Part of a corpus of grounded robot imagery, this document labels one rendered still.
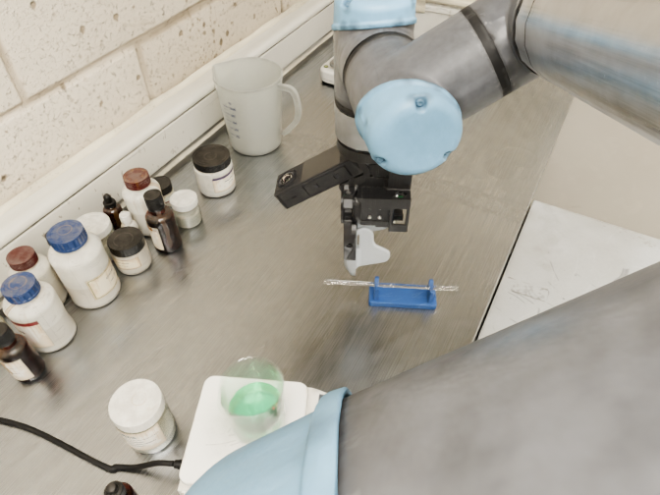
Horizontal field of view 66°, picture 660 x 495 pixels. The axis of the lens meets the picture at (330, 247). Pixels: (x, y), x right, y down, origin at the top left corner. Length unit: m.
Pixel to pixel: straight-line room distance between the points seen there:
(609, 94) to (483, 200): 0.72
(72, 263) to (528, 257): 0.69
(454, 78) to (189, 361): 0.51
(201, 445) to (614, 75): 0.49
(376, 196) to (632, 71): 0.39
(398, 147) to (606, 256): 0.60
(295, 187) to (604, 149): 1.40
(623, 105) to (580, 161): 1.65
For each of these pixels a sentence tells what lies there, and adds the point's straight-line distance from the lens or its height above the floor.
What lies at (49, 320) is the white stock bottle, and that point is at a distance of 0.77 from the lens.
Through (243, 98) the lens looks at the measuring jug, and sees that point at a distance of 0.96.
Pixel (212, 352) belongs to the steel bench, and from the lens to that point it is 0.74.
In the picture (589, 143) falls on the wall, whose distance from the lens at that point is 1.86.
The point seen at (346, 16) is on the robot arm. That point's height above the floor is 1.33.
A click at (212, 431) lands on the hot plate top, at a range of 0.59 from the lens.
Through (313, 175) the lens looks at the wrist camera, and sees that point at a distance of 0.59.
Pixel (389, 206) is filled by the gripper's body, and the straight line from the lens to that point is 0.60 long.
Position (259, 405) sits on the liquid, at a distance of 0.56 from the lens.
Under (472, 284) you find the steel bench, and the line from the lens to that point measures 0.82.
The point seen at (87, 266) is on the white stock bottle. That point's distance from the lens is 0.78.
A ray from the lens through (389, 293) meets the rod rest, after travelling 0.78.
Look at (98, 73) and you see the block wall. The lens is 0.94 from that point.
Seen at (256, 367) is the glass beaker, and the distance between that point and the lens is 0.54.
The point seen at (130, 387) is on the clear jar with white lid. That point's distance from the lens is 0.65.
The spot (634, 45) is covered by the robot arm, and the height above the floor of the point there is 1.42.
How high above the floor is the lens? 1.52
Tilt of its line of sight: 47 degrees down
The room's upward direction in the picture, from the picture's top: straight up
